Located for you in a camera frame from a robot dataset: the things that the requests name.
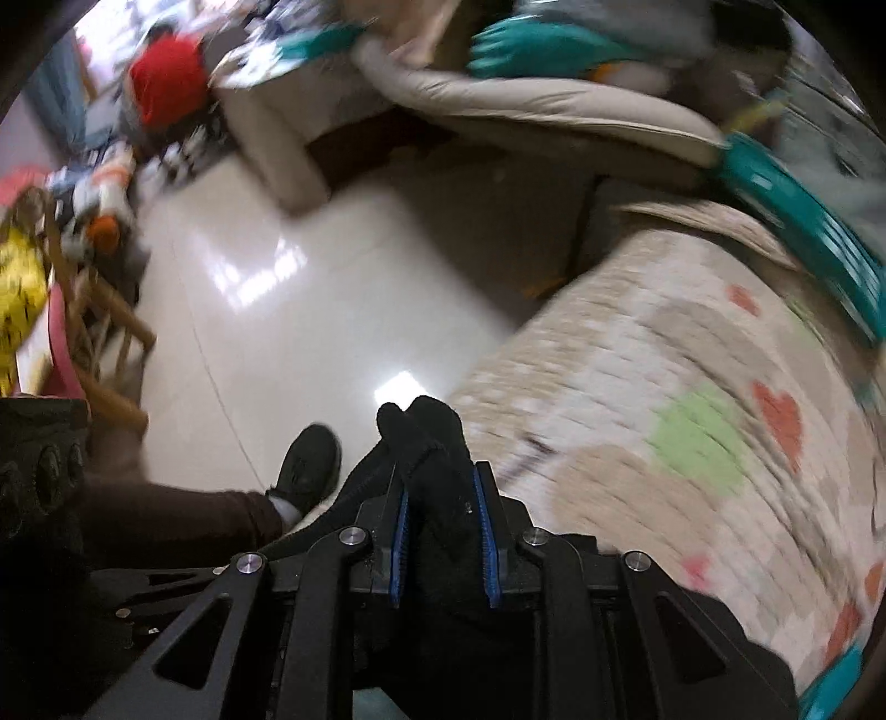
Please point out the red cloth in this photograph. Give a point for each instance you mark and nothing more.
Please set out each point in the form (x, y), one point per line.
(166, 83)

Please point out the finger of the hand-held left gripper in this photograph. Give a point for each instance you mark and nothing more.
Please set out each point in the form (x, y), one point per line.
(152, 592)

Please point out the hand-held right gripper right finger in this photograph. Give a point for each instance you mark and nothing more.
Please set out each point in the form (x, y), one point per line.
(489, 547)

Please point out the heart print blanket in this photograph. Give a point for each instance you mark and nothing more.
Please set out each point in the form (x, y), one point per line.
(692, 443)

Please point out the beige sofa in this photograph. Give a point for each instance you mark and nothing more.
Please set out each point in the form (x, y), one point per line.
(277, 138)

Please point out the orange toy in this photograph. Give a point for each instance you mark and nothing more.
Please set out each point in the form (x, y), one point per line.
(105, 232)

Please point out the black white printed cloth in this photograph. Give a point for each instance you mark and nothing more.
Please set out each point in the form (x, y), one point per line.
(277, 52)

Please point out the black pants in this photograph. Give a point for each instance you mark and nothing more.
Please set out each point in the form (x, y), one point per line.
(443, 498)

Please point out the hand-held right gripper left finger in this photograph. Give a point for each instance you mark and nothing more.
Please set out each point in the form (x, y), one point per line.
(397, 554)

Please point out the beige quilt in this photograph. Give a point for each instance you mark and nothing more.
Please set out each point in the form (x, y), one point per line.
(540, 104)

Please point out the pink cloth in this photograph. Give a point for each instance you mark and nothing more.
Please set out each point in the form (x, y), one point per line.
(61, 360)

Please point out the yellow printed cloth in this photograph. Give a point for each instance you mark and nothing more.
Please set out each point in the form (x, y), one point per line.
(17, 291)

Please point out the person's black shoe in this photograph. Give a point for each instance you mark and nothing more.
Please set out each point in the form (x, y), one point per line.
(308, 464)

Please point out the teal cloth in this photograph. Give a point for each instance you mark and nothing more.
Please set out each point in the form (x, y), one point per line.
(547, 52)

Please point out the wooden chair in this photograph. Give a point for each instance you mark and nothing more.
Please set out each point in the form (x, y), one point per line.
(97, 325)

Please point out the person's brown trouser leg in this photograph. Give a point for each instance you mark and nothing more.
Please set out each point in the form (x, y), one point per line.
(173, 516)

